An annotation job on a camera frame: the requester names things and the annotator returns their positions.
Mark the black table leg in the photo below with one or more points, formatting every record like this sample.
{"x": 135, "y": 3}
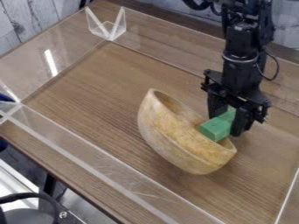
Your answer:
{"x": 50, "y": 184}

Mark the clear acrylic enclosure wall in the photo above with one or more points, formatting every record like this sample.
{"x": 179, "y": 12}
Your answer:
{"x": 76, "y": 81}

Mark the green rectangular block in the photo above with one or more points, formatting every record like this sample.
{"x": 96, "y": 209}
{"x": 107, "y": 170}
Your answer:
{"x": 217, "y": 128}

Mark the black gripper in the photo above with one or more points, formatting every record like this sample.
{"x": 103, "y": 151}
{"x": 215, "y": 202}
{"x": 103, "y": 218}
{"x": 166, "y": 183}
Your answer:
{"x": 234, "y": 87}

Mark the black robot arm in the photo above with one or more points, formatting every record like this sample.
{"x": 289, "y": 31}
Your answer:
{"x": 247, "y": 25}

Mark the grey metal base plate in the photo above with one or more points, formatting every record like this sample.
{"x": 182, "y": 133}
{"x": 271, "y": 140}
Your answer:
{"x": 58, "y": 212}

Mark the brown wooden bowl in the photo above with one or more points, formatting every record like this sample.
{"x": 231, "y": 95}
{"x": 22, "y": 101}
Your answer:
{"x": 167, "y": 125}

